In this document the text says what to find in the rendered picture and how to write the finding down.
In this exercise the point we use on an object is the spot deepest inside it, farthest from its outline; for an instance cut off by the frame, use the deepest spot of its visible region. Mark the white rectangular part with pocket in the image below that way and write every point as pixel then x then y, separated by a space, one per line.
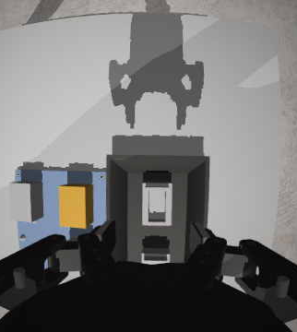
pixel 154 256

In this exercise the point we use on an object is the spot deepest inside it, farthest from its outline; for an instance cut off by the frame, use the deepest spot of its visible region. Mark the yellow rectangular block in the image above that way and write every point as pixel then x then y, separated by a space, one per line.
pixel 76 205

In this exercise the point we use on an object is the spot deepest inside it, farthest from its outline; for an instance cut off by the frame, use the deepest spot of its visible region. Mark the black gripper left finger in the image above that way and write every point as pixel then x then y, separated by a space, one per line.
pixel 23 271

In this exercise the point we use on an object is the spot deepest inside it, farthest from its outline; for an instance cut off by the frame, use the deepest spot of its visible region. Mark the white rectangular block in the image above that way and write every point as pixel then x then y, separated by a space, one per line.
pixel 72 275

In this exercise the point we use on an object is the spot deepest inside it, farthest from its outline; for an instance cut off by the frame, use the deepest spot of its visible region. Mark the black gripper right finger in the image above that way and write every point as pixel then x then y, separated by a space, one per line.
pixel 275 285

